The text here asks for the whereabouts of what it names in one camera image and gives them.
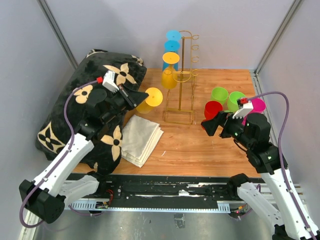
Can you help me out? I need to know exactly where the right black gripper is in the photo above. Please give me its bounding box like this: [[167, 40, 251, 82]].
[[200, 109, 253, 148]]

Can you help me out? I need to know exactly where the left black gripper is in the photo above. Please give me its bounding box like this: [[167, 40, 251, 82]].
[[101, 83, 149, 123]]

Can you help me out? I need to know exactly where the red wine glass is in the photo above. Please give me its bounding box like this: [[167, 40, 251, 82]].
[[203, 101, 223, 122]]

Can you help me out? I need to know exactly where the yellow wine glass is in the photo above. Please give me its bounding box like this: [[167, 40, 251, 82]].
[[136, 87, 163, 114], [161, 51, 180, 90]]

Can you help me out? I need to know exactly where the green wine glass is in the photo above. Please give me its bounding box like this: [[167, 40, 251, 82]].
[[210, 87, 229, 105], [223, 91, 246, 113]]

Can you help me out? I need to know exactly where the magenta wine glass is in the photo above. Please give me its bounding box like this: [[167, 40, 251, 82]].
[[249, 98, 266, 114]]

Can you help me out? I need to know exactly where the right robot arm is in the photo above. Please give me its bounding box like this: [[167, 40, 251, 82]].
[[201, 111, 320, 240]]

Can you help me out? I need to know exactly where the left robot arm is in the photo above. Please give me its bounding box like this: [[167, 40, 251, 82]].
[[19, 84, 149, 228]]

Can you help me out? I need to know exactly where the front blue wine glass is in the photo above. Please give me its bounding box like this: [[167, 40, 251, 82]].
[[162, 40, 180, 71]]

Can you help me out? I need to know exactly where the blue wine glass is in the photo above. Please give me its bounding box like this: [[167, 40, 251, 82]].
[[162, 40, 180, 71], [166, 30, 182, 42]]

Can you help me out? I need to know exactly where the rear blue wine glass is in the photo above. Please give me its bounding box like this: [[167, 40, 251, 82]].
[[166, 30, 182, 42]]

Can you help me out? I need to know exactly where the folded white cloth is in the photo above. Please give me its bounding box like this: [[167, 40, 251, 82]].
[[121, 115, 164, 168]]

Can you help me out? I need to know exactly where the black floral plush pillow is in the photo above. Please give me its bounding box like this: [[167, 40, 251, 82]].
[[35, 49, 147, 175]]

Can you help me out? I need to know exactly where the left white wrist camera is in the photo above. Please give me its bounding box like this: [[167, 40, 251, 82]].
[[102, 70, 120, 93]]

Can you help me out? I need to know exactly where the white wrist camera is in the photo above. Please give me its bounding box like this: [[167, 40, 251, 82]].
[[102, 70, 120, 93], [232, 97, 254, 119]]

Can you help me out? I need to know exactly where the gold wire glass rack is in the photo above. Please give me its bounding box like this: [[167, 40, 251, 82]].
[[163, 30, 199, 125]]

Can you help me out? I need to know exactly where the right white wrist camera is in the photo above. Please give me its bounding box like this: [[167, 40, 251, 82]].
[[232, 97, 254, 119]]

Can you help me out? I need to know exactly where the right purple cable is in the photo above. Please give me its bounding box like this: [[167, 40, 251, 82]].
[[232, 90, 320, 240]]

